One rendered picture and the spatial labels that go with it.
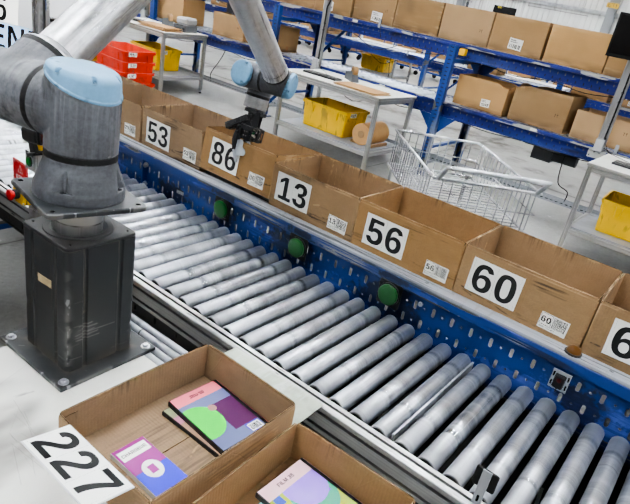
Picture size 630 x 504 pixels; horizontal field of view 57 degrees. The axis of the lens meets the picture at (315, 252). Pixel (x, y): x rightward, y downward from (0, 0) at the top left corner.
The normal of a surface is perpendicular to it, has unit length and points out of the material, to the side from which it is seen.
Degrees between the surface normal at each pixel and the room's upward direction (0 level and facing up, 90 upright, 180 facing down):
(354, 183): 90
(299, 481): 0
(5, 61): 36
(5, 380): 0
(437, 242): 90
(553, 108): 90
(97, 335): 90
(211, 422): 0
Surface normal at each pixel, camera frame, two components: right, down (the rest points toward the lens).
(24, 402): 0.18, -0.89
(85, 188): 0.47, 0.11
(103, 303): 0.78, 0.38
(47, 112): -0.42, 0.29
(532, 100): -0.65, 0.11
